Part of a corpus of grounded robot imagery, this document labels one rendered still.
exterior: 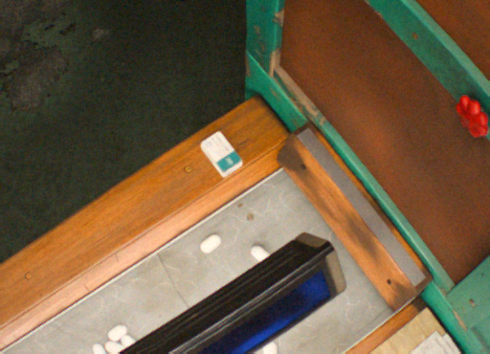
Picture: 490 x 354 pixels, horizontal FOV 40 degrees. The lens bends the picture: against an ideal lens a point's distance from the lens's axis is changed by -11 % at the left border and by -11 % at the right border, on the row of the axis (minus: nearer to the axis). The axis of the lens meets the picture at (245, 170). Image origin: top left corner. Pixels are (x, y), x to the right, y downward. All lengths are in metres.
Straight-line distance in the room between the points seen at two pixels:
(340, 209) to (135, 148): 1.05
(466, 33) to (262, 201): 0.59
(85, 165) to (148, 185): 0.89
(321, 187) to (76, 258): 0.38
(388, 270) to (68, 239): 0.48
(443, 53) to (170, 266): 0.60
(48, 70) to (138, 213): 1.14
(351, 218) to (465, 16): 0.47
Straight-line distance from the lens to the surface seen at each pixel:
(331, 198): 1.04
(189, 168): 1.13
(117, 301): 1.10
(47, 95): 2.14
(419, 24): 0.68
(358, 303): 1.10
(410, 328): 1.07
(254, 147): 1.14
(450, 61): 0.68
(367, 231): 1.01
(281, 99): 1.12
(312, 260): 0.72
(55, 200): 1.99
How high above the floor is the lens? 1.80
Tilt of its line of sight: 67 degrees down
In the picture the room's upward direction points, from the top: 1 degrees clockwise
